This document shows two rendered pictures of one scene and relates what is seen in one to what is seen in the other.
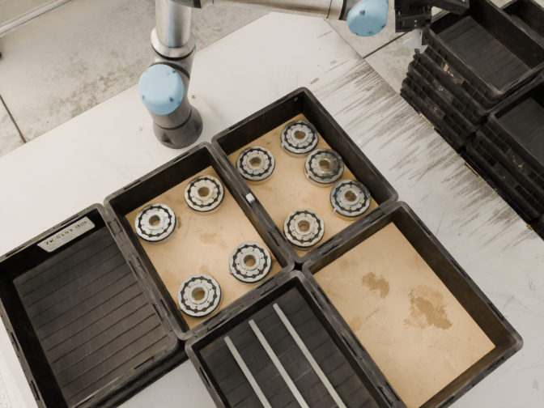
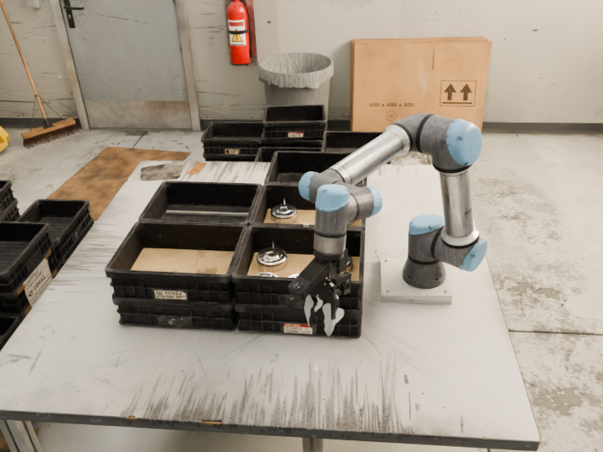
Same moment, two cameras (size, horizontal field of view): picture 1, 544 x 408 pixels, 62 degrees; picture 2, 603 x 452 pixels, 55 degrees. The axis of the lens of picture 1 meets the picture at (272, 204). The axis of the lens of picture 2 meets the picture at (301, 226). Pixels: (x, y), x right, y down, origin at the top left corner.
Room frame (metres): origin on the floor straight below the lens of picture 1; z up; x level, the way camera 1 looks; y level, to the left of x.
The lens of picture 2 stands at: (1.46, -1.27, 1.99)
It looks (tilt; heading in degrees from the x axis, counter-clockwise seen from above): 32 degrees down; 128
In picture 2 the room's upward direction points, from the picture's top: 2 degrees counter-clockwise
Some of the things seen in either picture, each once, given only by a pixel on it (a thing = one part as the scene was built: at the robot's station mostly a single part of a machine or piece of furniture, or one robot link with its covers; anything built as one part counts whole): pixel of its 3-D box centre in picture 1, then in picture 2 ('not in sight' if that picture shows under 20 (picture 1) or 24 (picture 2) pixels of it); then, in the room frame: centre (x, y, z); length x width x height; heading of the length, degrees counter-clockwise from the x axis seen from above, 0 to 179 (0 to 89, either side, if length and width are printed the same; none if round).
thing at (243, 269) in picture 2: (300, 178); (301, 267); (0.52, -0.08, 0.87); 0.40 x 0.30 x 0.11; 31
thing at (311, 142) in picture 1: (299, 136); not in sight; (0.65, -0.08, 0.86); 0.10 x 0.10 x 0.01
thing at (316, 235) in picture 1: (303, 227); (271, 256); (0.39, -0.08, 0.86); 0.10 x 0.10 x 0.01
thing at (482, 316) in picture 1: (401, 308); (181, 262); (0.18, -0.28, 0.87); 0.40 x 0.30 x 0.11; 31
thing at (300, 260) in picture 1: (301, 169); (301, 255); (0.52, -0.08, 0.92); 0.40 x 0.30 x 0.02; 31
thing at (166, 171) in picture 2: not in sight; (160, 171); (-0.66, 0.33, 0.71); 0.22 x 0.19 x 0.01; 32
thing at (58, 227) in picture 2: not in sight; (54, 247); (-1.11, -0.08, 0.31); 0.40 x 0.30 x 0.34; 122
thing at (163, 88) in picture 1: (164, 94); (427, 236); (0.78, 0.28, 0.90); 0.13 x 0.12 x 0.14; 172
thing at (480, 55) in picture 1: (465, 79); not in sight; (1.18, -0.83, 0.37); 0.40 x 0.30 x 0.45; 32
